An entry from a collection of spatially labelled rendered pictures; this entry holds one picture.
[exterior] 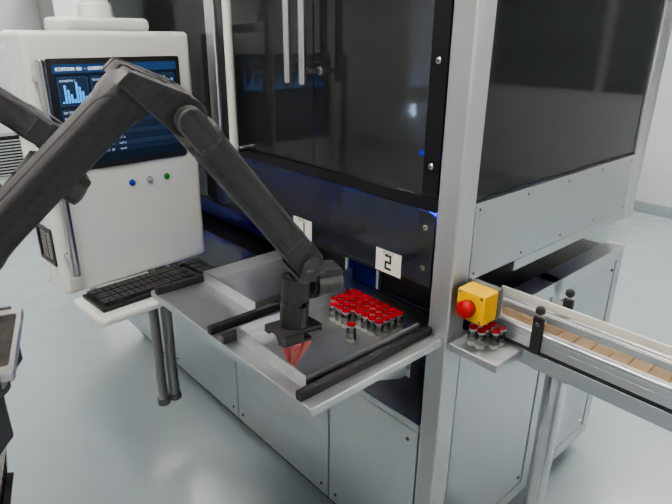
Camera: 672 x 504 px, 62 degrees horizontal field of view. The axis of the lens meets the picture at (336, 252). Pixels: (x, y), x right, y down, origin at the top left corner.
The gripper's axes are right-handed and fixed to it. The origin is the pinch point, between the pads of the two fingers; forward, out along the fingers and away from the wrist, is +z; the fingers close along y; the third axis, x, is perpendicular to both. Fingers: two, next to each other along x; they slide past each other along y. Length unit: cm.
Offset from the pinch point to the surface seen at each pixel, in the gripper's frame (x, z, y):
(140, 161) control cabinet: 89, -27, 6
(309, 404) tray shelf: -9.7, 3.3, -2.8
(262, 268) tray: 51, 0, 27
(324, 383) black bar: -8.2, 1.2, 2.1
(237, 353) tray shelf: 15.1, 3.3, -3.7
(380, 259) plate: 10.0, -13.8, 34.6
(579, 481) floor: -18, 82, 125
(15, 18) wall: 545, -83, 79
